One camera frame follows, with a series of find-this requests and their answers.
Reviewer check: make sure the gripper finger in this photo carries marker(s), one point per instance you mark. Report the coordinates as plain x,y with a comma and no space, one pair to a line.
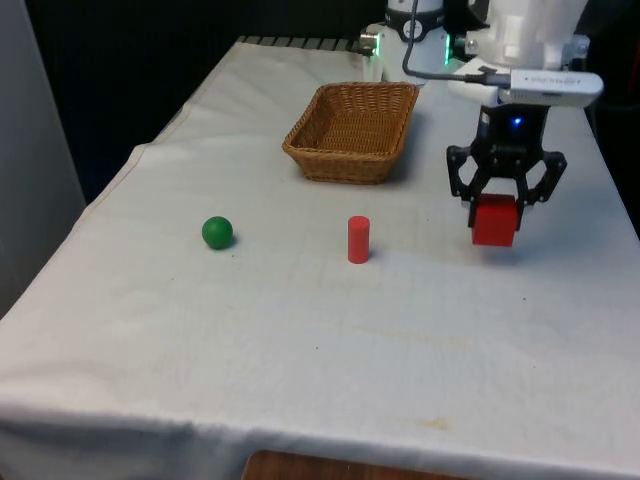
547,175
457,170

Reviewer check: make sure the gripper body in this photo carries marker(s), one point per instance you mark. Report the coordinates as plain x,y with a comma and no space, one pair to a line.
507,135

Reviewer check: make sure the red cube block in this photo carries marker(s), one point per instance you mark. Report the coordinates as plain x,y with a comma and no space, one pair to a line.
495,222

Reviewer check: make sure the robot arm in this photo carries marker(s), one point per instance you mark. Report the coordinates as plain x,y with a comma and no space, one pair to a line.
520,35

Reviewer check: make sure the wicker basket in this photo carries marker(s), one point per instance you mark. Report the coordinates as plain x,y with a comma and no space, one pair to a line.
350,150

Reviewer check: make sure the red cylinder block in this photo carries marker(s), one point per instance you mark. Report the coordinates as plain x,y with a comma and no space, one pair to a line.
358,240

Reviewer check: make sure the green ball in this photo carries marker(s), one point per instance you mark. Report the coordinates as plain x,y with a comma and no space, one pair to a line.
217,232

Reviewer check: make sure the pale locker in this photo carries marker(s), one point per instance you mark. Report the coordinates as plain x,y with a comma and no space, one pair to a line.
30,150

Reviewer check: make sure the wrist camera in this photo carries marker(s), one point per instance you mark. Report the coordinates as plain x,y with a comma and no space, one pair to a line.
555,87

